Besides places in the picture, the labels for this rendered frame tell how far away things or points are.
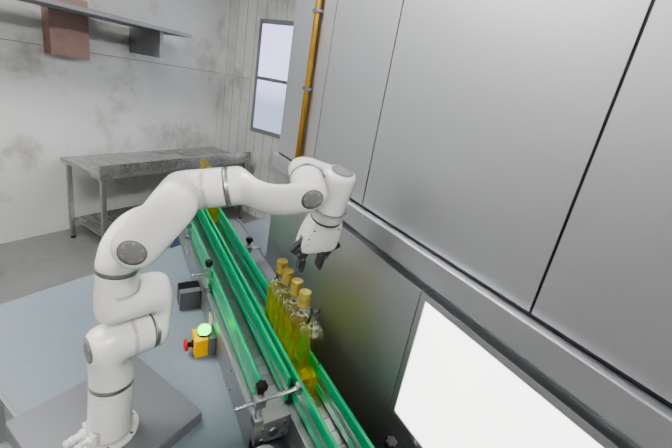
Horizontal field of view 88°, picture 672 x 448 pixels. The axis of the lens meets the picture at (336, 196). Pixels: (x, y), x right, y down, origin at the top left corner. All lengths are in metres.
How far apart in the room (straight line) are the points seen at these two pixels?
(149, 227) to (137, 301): 0.24
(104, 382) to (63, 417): 0.25
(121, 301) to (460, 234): 0.72
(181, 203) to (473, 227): 0.55
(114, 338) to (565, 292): 0.89
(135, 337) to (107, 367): 0.07
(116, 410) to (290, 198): 0.66
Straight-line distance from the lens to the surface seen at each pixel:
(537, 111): 0.67
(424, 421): 0.91
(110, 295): 0.88
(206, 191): 0.74
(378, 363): 0.98
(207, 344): 1.36
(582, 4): 0.68
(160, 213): 0.70
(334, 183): 0.76
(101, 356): 0.96
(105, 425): 1.11
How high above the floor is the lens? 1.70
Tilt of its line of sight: 17 degrees down
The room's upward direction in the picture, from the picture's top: 10 degrees clockwise
